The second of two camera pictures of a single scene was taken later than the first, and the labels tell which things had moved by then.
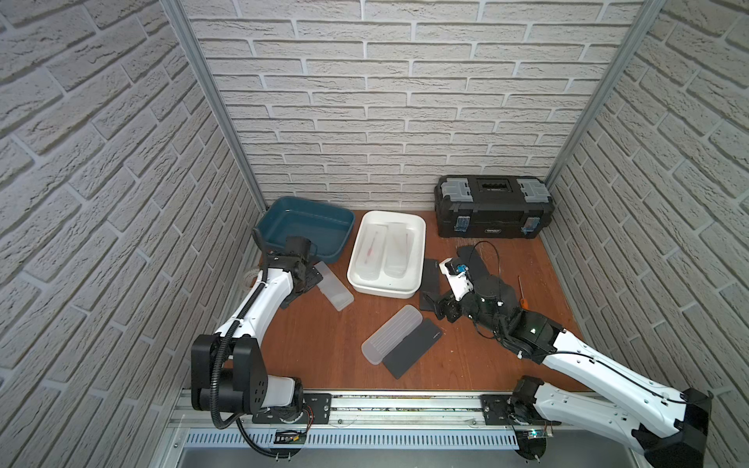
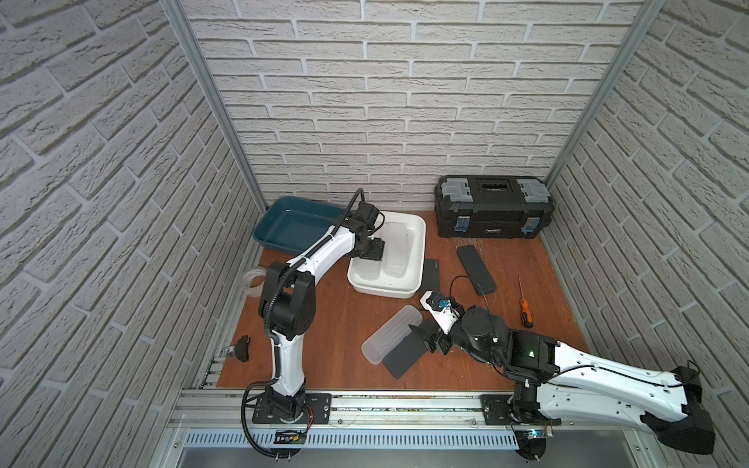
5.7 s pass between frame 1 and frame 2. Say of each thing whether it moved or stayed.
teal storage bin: stayed
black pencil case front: stayed
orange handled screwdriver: stayed
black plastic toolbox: stayed
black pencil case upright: stayed
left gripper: moved
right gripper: moved
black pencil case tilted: stayed
